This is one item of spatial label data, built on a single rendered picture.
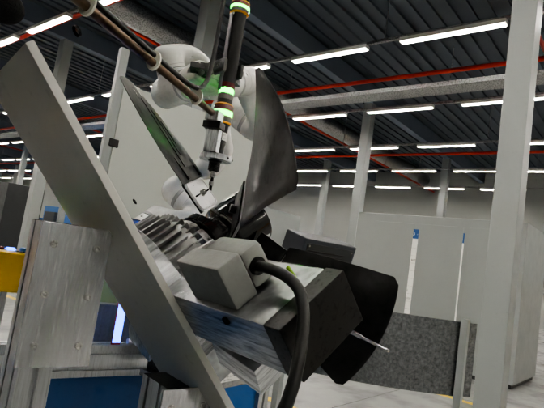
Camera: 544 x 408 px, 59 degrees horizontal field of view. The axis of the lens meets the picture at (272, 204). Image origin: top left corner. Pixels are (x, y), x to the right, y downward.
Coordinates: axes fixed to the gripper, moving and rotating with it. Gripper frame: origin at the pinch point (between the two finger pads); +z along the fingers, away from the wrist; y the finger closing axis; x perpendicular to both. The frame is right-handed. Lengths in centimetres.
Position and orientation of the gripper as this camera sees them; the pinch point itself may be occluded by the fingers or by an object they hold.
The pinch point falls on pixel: (228, 70)
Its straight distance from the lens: 112.6
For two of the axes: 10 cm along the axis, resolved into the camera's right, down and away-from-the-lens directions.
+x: 1.4, -9.8, 1.1
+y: -7.6, -1.8, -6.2
